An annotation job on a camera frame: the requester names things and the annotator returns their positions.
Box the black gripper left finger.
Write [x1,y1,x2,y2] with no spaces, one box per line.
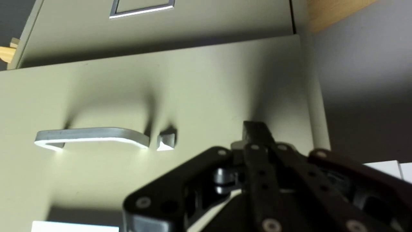
[122,148,233,232]

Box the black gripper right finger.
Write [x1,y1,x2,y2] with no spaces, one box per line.
[242,122,412,232]

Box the beige file drawer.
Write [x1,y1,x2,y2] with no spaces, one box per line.
[9,0,295,70]
[0,35,317,232]

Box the beige file cabinet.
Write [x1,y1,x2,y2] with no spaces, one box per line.
[291,0,331,149]

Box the silver drawer latch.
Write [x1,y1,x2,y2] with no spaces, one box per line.
[157,128,178,153]

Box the silver label holder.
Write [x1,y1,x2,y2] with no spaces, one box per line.
[109,0,176,20]

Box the silver drawer handle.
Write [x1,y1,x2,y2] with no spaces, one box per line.
[33,127,151,153]

